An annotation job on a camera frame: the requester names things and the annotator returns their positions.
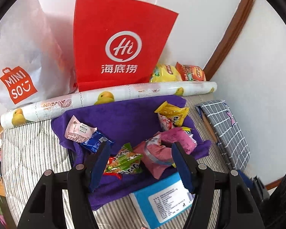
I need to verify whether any green snack packet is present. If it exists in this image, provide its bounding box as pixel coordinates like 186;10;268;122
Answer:
106;143;143;175

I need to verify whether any pale pink snack packet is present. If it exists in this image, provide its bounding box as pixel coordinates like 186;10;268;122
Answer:
64;115;97;143

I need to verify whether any orange chips bag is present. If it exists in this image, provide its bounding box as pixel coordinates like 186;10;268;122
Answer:
176;62;206;81

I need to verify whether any striped quilted mattress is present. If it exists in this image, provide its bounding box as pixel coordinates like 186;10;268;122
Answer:
1;94;228;228

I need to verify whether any blue tissue box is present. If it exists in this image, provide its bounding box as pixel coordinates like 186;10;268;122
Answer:
130;173;195;228

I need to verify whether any white Miniso plastic bag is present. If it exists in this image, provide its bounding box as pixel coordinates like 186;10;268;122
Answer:
0;0;75;110

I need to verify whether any blue snack packet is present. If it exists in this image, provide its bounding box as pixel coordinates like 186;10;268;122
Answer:
80;131;115;154

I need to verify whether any yellow snack packet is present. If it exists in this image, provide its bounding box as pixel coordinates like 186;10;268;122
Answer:
154;101;189;127

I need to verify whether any yellow chips bag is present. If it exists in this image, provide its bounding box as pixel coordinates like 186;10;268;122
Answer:
150;64;182;83

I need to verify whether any rolled fruit-print mat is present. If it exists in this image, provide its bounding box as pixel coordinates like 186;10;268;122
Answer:
0;81;218;129

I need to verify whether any pink Lotso candy packet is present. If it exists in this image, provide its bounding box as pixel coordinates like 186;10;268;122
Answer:
157;113;174;131

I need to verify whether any magenta snack packet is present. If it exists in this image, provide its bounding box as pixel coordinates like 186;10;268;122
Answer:
160;128;197;155

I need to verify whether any purple towel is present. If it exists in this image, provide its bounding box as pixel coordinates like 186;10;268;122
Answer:
51;94;212;211

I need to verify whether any brown wooden door frame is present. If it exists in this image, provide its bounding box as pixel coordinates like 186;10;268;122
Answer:
203;0;255;81

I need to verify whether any red Haidilao paper bag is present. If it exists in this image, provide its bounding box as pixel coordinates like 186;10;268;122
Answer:
73;0;178;92

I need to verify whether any red snack packet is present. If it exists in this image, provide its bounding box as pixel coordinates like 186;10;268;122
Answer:
103;157;122;180

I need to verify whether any grey checked fabric bundle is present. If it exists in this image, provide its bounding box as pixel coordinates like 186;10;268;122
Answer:
196;100;251;171

